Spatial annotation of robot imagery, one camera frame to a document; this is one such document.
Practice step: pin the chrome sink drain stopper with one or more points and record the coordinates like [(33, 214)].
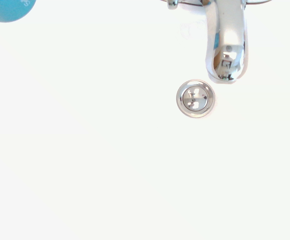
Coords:
[(195, 98)]

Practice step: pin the white ceramic sink basin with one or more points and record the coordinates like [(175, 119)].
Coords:
[(84, 137)]

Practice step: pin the chrome faucet spout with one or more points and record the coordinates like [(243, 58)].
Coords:
[(231, 30)]

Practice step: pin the blue round bottle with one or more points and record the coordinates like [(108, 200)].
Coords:
[(5, 8)]

